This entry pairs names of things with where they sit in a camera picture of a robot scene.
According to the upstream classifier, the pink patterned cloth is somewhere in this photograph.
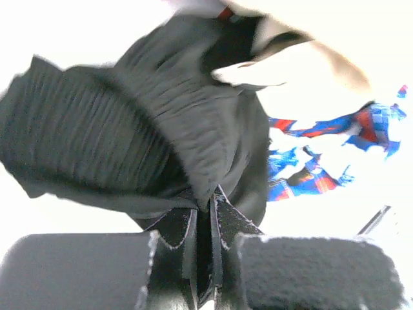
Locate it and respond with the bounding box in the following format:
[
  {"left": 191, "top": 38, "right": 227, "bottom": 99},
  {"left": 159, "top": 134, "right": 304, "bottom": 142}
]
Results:
[{"left": 1, "top": 15, "right": 269, "bottom": 224}]

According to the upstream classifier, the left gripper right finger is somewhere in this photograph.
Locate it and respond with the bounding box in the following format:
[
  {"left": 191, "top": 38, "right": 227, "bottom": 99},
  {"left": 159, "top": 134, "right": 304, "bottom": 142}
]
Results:
[{"left": 210, "top": 186, "right": 262, "bottom": 309}]

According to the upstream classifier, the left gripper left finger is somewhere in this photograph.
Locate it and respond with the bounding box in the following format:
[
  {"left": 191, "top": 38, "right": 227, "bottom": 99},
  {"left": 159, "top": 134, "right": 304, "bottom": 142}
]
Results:
[{"left": 135, "top": 209, "right": 197, "bottom": 309}]

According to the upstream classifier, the beige cloth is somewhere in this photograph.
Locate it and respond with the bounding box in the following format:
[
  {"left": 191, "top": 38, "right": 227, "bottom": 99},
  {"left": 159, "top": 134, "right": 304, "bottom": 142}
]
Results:
[{"left": 174, "top": 0, "right": 375, "bottom": 98}]

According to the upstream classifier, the blue white patterned cloth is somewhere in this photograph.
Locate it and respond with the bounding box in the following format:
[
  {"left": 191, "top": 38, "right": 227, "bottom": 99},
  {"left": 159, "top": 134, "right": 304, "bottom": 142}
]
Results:
[{"left": 267, "top": 85, "right": 411, "bottom": 202}]

